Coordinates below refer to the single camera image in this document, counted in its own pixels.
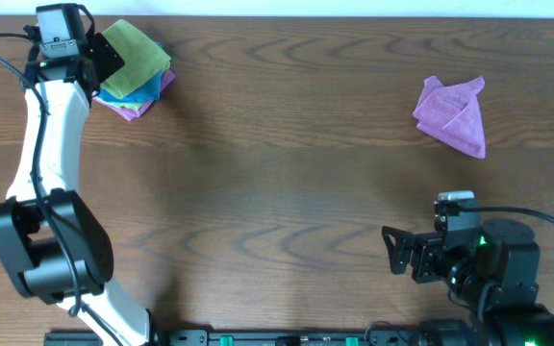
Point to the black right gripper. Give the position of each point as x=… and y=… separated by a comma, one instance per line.
x=421, y=257

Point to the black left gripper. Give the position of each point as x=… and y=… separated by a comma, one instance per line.
x=106, y=58

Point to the green microfiber cloth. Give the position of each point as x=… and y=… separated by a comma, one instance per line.
x=143, y=59

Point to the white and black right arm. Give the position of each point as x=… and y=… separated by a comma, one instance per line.
x=491, y=266

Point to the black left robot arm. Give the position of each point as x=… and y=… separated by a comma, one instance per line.
x=51, y=245

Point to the folded green cloth in stack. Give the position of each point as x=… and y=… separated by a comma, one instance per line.
x=128, y=105

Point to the folded blue cloth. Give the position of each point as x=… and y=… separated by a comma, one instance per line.
x=150, y=91

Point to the crumpled purple cloth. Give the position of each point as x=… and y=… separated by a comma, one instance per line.
x=452, y=115

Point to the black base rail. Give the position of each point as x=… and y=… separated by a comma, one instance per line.
x=373, y=338

